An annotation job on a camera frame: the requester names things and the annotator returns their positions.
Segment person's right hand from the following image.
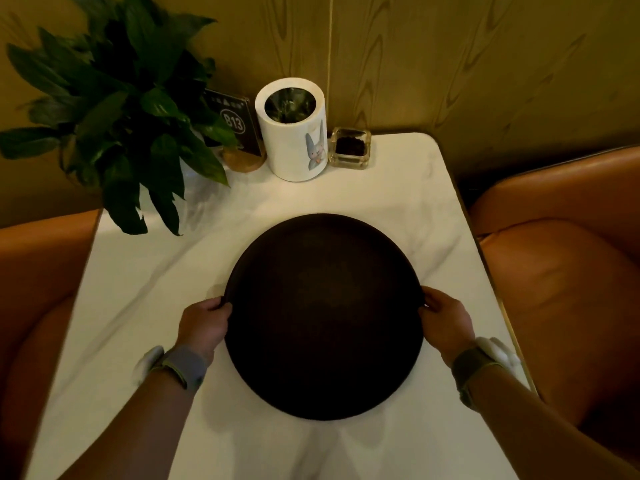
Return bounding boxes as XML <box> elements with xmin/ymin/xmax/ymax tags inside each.
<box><xmin>418</xmin><ymin>286</ymin><xmax>477</xmax><ymax>368</ymax></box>

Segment person's left hand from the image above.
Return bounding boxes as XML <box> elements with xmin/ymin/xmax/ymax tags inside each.
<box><xmin>174</xmin><ymin>296</ymin><xmax>233</xmax><ymax>366</ymax></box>

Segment round black tray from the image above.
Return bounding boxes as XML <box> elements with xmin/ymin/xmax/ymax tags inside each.
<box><xmin>223</xmin><ymin>213</ymin><xmax>426</xmax><ymax>422</ymax></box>

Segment person's right forearm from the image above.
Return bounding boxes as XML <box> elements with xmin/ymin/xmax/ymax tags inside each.
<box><xmin>462</xmin><ymin>365</ymin><xmax>640</xmax><ymax>480</ymax></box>

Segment person's left forearm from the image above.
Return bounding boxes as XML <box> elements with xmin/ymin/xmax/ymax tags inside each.
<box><xmin>59</xmin><ymin>367</ymin><xmax>201</xmax><ymax>480</ymax></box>

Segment grey left wristband with tracker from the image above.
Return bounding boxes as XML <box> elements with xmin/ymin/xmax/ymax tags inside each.
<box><xmin>133</xmin><ymin>345</ymin><xmax>209</xmax><ymax>393</ymax></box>

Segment grey wristband with tracker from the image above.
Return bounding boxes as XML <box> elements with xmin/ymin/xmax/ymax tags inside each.
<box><xmin>133</xmin><ymin>345</ymin><xmax>209</xmax><ymax>393</ymax></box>
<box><xmin>451</xmin><ymin>337</ymin><xmax>523</xmax><ymax>410</ymax></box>

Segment grey right wristband with tracker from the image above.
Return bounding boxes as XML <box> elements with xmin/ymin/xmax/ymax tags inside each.
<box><xmin>451</xmin><ymin>337</ymin><xmax>523</xmax><ymax>410</ymax></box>

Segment orange leather seat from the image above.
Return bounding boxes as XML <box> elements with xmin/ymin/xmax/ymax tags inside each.
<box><xmin>469</xmin><ymin>146</ymin><xmax>640</xmax><ymax>468</ymax></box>
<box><xmin>0</xmin><ymin>209</ymin><xmax>103</xmax><ymax>480</ymax></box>

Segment square glass ashtray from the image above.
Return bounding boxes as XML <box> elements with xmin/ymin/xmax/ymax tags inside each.
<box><xmin>328</xmin><ymin>127</ymin><xmax>372</xmax><ymax>170</ymax></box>

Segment black table number sign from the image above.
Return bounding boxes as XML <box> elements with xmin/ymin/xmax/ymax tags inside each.
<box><xmin>202</xmin><ymin>88</ymin><xmax>264</xmax><ymax>157</ymax></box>

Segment white cylindrical bin with rabbit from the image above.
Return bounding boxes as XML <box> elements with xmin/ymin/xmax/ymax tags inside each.
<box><xmin>254</xmin><ymin>78</ymin><xmax>329</xmax><ymax>183</ymax></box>

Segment green leafy potted plant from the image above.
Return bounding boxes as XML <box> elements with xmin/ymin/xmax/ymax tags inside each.
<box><xmin>0</xmin><ymin>0</ymin><xmax>241</xmax><ymax>237</ymax></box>

